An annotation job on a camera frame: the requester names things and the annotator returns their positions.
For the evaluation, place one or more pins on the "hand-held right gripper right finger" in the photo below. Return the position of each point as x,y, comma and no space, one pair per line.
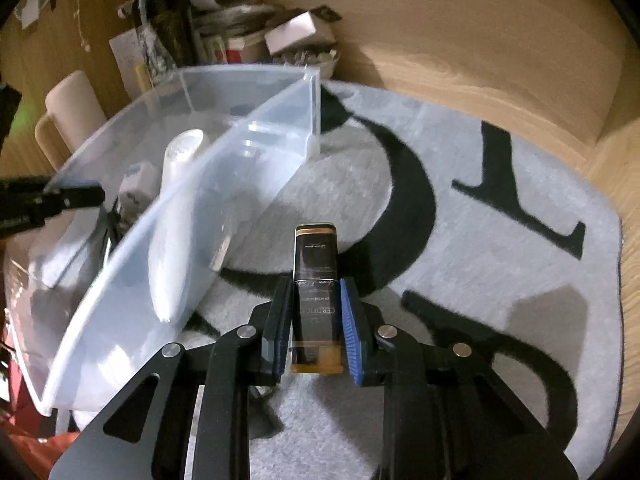
350,330

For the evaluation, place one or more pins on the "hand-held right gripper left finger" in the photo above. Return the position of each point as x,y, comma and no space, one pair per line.
285,310

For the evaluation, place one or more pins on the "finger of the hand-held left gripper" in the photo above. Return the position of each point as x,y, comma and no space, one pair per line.
60,200

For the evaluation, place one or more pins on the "black gold cosmetic tube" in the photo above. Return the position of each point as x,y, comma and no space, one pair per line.
315,270

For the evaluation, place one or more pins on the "clear plastic organizer box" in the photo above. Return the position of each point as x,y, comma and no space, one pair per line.
225,195

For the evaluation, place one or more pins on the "cream plastic container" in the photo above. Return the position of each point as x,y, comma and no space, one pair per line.
70,105

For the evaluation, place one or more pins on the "white travel adapter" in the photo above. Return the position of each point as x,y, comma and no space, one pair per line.
137,185

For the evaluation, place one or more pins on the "grey mat with black letters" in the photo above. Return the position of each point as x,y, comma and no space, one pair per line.
450,260

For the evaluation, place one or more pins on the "white handheld massager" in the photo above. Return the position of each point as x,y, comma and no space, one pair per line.
182,152

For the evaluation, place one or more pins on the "handwritten paper note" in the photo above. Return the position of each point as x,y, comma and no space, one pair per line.
125,50

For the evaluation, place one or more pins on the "beige tube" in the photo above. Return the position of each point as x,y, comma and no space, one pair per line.
141,77

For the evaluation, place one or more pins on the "dark bottle with elephant label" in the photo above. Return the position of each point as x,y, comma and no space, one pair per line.
162,45

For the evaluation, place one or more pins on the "red box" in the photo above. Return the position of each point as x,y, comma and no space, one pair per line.
240,52

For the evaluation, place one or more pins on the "bowl of beads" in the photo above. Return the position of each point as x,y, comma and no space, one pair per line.
310,57

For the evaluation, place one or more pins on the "orange cloth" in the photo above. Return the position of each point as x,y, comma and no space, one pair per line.
35,457

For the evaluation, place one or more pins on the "white card box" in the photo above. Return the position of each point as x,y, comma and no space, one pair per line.
300,30

